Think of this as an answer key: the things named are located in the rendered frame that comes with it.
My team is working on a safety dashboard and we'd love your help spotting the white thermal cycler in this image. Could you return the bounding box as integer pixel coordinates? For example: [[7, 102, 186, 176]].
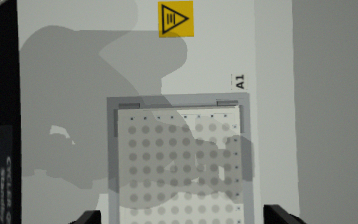
[[0, 0, 358, 224]]

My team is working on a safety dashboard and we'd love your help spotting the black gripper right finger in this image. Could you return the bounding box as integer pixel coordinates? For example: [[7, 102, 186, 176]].
[[263, 205, 306, 224]]

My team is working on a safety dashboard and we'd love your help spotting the white multi-well plate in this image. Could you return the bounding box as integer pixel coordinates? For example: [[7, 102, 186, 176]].
[[118, 106, 244, 224]]

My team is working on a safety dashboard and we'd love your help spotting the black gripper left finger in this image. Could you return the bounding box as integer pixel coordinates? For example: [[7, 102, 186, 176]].
[[69, 210, 101, 224]]

